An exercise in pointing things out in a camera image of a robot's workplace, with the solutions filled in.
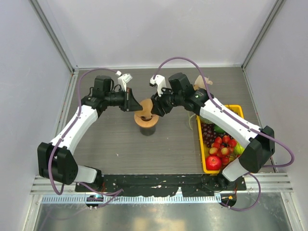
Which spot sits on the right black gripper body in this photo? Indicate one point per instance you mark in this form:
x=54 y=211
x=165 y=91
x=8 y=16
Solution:
x=167 y=100

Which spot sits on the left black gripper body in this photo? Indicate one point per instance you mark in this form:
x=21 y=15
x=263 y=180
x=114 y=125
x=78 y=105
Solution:
x=124 y=100

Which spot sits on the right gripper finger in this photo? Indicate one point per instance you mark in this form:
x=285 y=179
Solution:
x=154 y=99
x=157 y=109

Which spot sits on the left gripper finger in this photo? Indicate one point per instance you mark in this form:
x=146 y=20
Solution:
x=135 y=106
x=131 y=96

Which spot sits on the brown paper coffee filter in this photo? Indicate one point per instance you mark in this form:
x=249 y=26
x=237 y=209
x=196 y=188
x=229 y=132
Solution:
x=147 y=106

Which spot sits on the round wooden dripper stand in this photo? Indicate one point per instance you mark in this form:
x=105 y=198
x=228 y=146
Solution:
x=148 y=123

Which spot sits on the glass coffee carafe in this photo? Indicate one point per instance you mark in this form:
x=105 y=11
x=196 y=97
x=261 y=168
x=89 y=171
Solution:
x=148 y=131

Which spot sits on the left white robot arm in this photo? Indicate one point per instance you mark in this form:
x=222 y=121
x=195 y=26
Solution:
x=55 y=159

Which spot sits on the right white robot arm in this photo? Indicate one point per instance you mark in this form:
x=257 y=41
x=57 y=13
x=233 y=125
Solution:
x=257 y=142

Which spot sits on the coffee filter paper pack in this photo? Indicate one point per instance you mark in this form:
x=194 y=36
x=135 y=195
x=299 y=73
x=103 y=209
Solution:
x=199 y=83

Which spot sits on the green netted melon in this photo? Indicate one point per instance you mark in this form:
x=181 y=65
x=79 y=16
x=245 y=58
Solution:
x=205 y=121

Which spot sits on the red grape bunch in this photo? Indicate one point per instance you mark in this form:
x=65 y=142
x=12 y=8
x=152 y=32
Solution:
x=209 y=134

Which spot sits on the dark green lime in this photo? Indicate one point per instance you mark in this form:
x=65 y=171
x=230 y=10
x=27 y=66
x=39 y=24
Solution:
x=218 y=129

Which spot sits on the yellow plastic fruit tray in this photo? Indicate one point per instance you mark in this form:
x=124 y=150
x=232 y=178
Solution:
x=203 y=148

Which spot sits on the red apple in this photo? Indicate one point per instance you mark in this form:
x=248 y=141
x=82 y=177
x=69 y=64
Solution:
x=213 y=163

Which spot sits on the light green apple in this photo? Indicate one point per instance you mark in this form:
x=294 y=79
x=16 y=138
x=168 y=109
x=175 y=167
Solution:
x=238 y=149

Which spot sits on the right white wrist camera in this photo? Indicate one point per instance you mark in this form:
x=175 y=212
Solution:
x=159 y=82

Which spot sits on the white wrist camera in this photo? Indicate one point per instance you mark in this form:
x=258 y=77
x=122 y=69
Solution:
x=123 y=80
x=159 y=82

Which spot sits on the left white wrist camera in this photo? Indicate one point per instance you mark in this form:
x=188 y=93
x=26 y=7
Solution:
x=123 y=80

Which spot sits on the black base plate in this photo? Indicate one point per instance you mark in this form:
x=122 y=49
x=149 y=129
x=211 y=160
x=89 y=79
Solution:
x=162 y=185

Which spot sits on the white slotted cable duct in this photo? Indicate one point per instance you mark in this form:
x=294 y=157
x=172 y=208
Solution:
x=92 y=199

